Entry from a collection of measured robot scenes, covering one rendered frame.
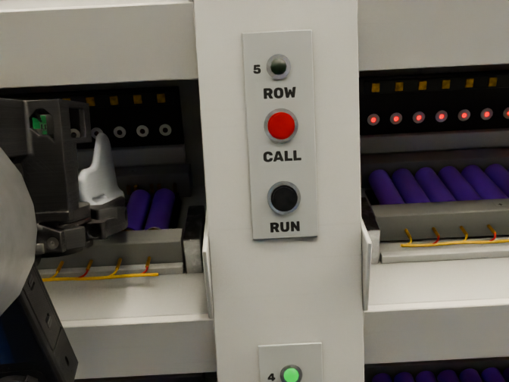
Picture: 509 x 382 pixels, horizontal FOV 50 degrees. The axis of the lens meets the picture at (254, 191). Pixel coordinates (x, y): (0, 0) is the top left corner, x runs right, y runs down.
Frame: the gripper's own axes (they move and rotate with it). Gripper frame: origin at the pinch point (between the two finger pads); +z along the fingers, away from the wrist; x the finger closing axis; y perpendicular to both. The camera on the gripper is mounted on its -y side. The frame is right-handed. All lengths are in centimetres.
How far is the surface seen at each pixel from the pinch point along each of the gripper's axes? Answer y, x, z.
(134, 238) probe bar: -2.1, -4.3, -3.0
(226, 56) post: 9.4, -11.7, -8.6
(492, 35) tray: 10.0, -27.6, -7.8
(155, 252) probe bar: -3.1, -5.8, -3.3
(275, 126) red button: 5.2, -14.3, -9.1
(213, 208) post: 0.5, -10.4, -8.3
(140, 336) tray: -7.5, -5.3, -7.7
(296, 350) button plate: -8.8, -15.1, -8.2
